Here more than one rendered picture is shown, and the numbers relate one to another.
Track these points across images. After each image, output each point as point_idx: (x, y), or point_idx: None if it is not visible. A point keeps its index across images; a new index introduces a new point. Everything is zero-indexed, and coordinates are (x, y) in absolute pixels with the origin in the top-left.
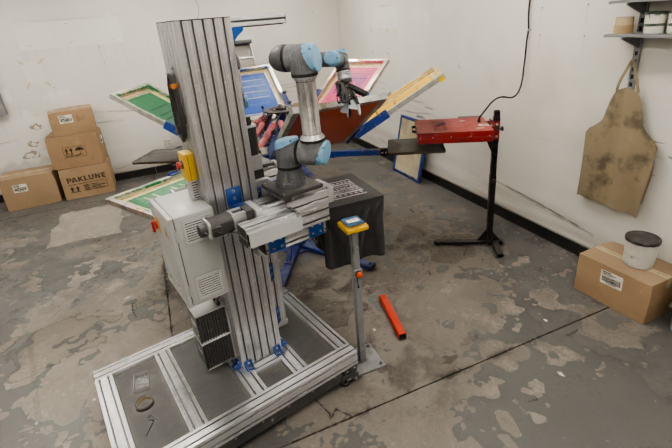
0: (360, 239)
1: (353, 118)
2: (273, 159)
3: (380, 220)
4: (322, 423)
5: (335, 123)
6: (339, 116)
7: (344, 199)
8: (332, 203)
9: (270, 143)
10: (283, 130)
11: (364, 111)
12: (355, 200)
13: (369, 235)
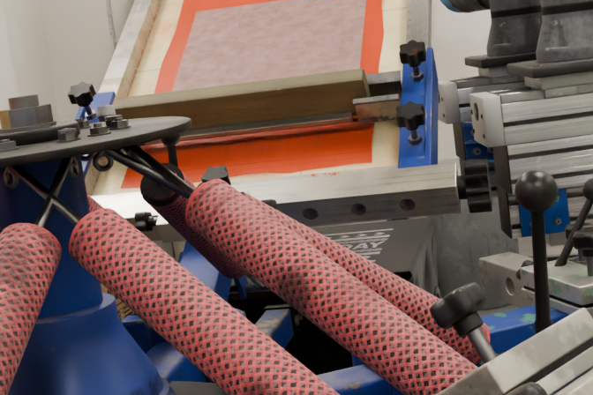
0: (324, 348)
1: (195, 33)
2: (484, 97)
3: (254, 309)
4: None
5: (249, 36)
6: (263, 1)
7: (333, 232)
8: (374, 227)
9: (431, 106)
10: (431, 4)
11: (185, 8)
12: (313, 228)
13: (292, 350)
